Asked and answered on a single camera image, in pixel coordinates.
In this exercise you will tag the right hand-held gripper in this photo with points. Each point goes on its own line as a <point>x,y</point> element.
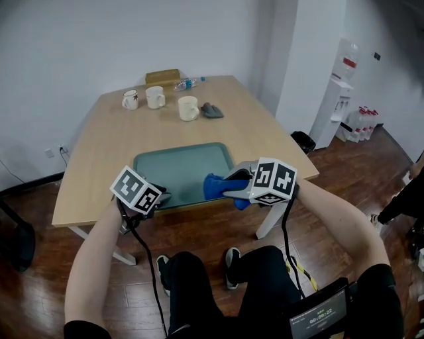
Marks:
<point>275,180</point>

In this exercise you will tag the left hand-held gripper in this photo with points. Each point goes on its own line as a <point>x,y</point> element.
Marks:
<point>132,187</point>

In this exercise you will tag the blue cleaning cloth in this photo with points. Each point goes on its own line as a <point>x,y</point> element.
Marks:
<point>212,187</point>

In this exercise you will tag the green plastic tray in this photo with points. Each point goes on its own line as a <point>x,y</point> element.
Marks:
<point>182,165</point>

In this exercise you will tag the person's left forearm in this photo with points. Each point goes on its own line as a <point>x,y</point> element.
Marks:
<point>92,265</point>

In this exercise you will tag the person's right forearm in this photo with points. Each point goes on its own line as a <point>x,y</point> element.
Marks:
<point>341,225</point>

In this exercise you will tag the black waste bin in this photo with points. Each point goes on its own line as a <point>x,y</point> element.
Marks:
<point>303,142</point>

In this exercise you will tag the grey crumpled cloth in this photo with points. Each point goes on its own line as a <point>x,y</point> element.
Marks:
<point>212,111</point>

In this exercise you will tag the person's right shoe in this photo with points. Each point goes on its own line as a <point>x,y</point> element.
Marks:
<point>233,265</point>

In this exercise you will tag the person's shoe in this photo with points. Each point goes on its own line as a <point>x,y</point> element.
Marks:
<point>233,265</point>
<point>163,274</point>

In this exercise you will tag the person's left shoe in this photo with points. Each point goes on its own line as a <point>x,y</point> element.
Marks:
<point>163,274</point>

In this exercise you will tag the plain cream mug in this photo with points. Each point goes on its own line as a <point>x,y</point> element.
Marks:
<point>187,109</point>

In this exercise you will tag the tall white mug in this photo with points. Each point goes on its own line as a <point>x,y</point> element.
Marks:
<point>154,97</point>

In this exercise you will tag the white mug brown leaf print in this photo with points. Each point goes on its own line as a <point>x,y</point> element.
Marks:
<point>130,101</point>

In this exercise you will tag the person's right leg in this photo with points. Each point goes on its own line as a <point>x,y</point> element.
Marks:
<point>265,281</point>

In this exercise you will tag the person's leg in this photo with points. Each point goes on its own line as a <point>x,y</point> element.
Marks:
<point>195,298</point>
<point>265,281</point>

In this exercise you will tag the person's left leg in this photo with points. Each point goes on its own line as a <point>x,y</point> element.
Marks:
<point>195,298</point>

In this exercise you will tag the clear plastic water bottle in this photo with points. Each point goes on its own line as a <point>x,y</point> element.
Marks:
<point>185,84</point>

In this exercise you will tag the white water dispenser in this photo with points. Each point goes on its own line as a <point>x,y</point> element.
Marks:
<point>331,116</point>

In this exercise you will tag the brown cardboard box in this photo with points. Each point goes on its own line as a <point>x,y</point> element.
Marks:
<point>162,76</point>

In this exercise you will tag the pack of red-capped bottles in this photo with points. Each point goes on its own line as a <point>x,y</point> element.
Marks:
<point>359,127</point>

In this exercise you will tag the black tablet screen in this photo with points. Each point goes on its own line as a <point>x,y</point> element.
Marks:
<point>319,319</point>

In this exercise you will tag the clear water jug red label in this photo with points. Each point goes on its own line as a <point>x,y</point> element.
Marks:
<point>348,61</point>

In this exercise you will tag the white wall socket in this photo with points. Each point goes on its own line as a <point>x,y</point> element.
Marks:
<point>63,148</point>

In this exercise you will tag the white blank wall plate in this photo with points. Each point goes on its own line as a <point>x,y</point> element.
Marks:
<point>49,153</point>

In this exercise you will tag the black wall switch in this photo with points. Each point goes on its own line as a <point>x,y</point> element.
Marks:
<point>377,56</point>

